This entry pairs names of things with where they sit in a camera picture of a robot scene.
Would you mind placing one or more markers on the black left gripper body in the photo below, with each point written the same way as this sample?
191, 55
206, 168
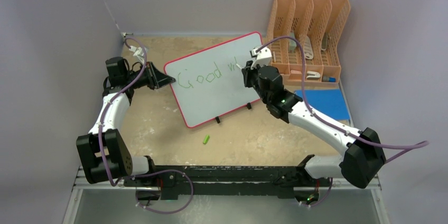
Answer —
148, 80

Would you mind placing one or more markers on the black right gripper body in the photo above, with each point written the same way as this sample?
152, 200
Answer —
252, 77

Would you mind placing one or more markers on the red-framed whiteboard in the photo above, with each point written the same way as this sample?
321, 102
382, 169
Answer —
208, 82

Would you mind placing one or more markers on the green marker cap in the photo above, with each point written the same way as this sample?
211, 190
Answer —
206, 139

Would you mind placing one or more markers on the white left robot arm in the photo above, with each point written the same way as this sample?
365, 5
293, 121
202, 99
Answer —
102, 151

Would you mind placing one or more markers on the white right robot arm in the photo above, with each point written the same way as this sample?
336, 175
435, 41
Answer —
359, 156

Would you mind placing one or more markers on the green staples box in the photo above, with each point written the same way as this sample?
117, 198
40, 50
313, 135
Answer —
291, 43

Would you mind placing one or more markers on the white clip in tray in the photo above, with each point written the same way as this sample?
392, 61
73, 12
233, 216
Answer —
313, 75

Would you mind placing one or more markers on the white oval tape dispenser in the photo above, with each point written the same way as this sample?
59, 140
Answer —
307, 47

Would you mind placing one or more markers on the small blue grey cylinder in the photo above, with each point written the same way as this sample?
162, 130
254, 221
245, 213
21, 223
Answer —
328, 79

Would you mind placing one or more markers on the blue notebook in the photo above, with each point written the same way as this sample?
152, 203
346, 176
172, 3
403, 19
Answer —
330, 102

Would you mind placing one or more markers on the orange plastic desk organizer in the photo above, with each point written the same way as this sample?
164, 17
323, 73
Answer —
307, 18

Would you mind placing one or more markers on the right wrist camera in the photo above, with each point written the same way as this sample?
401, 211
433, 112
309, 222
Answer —
262, 57

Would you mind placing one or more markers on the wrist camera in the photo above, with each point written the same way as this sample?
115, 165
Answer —
262, 57
139, 53

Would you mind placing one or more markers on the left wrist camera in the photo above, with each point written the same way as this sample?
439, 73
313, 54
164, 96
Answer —
139, 53

